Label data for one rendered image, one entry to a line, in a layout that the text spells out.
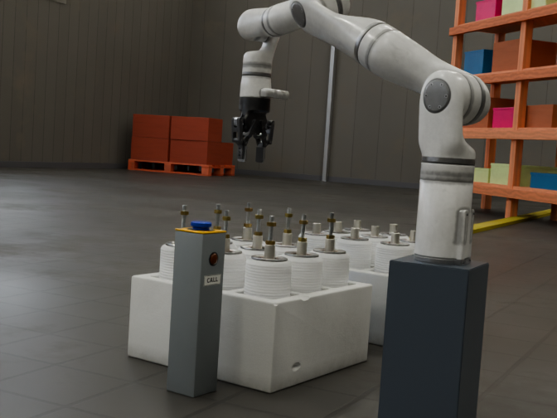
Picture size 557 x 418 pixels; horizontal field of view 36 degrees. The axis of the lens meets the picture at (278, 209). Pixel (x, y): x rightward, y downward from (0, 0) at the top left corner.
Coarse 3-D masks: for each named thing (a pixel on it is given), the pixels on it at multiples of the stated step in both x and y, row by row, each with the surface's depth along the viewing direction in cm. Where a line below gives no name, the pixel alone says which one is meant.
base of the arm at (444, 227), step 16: (432, 176) 146; (448, 176) 145; (464, 176) 146; (432, 192) 146; (448, 192) 145; (464, 192) 146; (432, 208) 147; (448, 208) 146; (464, 208) 146; (416, 224) 151; (432, 224) 147; (448, 224) 146; (464, 224) 146; (416, 240) 150; (432, 240) 147; (448, 240) 146; (464, 240) 146; (416, 256) 150; (432, 256) 147; (448, 256) 146; (464, 256) 147
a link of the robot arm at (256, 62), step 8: (272, 40) 204; (264, 48) 205; (272, 48) 204; (248, 56) 203; (256, 56) 203; (264, 56) 203; (272, 56) 205; (248, 64) 203; (256, 64) 203; (264, 64) 203; (248, 72) 204; (256, 72) 203; (264, 72) 204
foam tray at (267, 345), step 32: (160, 288) 183; (352, 288) 191; (160, 320) 184; (224, 320) 174; (256, 320) 169; (288, 320) 170; (320, 320) 180; (352, 320) 192; (128, 352) 189; (160, 352) 184; (224, 352) 174; (256, 352) 169; (288, 352) 172; (320, 352) 182; (352, 352) 193; (256, 384) 169; (288, 384) 173
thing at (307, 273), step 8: (288, 256) 183; (296, 264) 182; (304, 264) 182; (312, 264) 182; (320, 264) 184; (296, 272) 182; (304, 272) 182; (312, 272) 182; (320, 272) 184; (296, 280) 182; (304, 280) 182; (312, 280) 183; (320, 280) 184; (296, 288) 182; (304, 288) 182; (312, 288) 183; (320, 288) 185
